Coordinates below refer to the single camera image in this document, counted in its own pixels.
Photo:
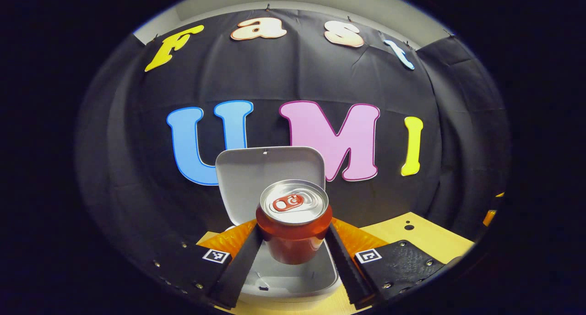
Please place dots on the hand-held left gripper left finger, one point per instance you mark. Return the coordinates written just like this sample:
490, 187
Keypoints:
240, 271

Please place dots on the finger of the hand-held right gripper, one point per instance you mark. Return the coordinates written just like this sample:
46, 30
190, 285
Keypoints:
489, 217

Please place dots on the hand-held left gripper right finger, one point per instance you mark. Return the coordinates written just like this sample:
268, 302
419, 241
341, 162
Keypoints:
345, 269

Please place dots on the red pop can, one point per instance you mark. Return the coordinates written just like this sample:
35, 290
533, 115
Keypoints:
293, 237

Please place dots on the grey desktop garbage bin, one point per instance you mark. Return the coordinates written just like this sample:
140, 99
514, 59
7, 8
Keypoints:
247, 173

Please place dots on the wooden desktop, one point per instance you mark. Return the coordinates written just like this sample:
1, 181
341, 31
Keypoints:
425, 237

